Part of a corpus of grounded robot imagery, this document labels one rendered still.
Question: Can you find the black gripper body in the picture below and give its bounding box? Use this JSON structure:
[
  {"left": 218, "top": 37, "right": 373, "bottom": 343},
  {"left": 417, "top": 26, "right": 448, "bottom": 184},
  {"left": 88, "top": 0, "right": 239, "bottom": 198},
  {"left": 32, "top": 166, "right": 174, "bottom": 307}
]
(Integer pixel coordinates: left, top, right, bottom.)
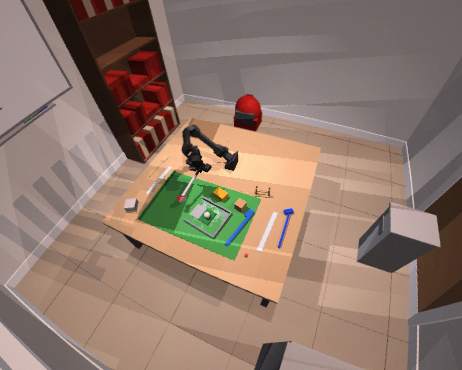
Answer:
[{"left": 185, "top": 158, "right": 212, "bottom": 173}]

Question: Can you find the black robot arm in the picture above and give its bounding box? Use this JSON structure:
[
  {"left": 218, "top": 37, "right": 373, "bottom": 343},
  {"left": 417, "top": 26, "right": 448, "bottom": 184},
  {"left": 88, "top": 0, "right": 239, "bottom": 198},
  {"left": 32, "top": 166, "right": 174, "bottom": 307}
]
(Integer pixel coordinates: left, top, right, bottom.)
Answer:
[{"left": 182, "top": 124, "right": 234, "bottom": 171}]

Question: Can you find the white flat bar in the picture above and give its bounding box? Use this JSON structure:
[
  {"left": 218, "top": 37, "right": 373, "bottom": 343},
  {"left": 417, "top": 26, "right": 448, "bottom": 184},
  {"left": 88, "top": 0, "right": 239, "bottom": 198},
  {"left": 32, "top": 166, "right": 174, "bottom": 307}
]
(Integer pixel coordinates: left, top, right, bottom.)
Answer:
[
  {"left": 257, "top": 212, "right": 278, "bottom": 252},
  {"left": 146, "top": 166, "right": 172, "bottom": 195}
]

